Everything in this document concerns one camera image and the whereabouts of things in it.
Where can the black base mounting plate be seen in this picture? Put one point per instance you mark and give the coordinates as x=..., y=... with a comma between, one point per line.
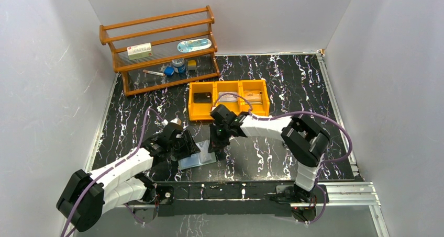
x=272, y=197

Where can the yellow three-compartment bin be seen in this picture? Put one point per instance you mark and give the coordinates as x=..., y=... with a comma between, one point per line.
x=237, y=96

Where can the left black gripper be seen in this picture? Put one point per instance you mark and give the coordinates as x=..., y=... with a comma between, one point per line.
x=187, y=142

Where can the white medicine box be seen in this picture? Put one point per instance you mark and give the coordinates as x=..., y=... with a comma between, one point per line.
x=139, y=51

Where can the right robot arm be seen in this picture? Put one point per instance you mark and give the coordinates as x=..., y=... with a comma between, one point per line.
x=305, y=138

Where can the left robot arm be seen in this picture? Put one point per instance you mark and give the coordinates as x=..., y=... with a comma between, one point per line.
x=111, y=173

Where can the blue small cube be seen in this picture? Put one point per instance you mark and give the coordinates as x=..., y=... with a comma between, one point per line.
x=169, y=71

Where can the blue oval packaged item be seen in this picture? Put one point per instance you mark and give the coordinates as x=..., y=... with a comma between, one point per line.
x=194, y=45

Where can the aluminium frame rail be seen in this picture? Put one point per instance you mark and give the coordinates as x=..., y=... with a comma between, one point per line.
x=340, y=194

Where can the black card in bin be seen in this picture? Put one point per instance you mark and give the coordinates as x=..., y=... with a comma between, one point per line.
x=202, y=98

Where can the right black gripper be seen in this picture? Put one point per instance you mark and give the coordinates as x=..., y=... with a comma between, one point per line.
x=215, y=143

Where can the white tube stick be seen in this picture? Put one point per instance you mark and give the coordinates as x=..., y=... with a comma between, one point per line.
x=153, y=73

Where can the wooden three-tier shelf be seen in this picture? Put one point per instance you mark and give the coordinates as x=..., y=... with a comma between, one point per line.
x=164, y=32

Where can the orange card in bin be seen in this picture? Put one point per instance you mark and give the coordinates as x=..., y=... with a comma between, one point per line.
x=253, y=96

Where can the silver card in bin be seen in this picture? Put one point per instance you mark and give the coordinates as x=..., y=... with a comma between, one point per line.
x=227, y=97

